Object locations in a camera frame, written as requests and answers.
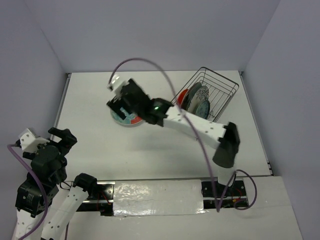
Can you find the silver foil tape sheet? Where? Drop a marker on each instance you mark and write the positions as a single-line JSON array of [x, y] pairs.
[[157, 198]]

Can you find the black wire dish rack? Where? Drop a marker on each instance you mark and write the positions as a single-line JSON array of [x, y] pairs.
[[221, 90]]

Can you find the orange translucent plate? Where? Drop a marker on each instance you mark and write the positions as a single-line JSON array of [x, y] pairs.
[[181, 97]]

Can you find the small blue patterned plate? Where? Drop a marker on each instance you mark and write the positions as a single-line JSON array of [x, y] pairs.
[[203, 109]]

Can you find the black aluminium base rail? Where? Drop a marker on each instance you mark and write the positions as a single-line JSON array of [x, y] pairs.
[[102, 199]]

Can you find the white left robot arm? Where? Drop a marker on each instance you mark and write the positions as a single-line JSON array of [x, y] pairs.
[[35, 196]]

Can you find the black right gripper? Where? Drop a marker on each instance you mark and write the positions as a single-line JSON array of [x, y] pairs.
[[117, 102]]

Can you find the red and teal plate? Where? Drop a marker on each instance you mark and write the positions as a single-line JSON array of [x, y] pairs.
[[130, 120]]

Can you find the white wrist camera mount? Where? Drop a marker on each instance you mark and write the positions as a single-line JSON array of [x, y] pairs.
[[116, 84], [29, 141]]

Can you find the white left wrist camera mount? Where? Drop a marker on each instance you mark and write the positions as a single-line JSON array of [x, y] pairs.
[[29, 141]]

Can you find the dark teal glazed plate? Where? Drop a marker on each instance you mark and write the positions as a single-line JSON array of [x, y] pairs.
[[190, 94]]

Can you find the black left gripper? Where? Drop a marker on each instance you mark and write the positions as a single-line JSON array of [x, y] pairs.
[[68, 139]]

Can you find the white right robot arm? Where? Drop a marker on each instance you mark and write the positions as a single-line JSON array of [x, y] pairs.
[[223, 138]]

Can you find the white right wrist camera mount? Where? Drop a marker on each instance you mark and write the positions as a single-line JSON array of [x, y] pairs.
[[116, 84]]

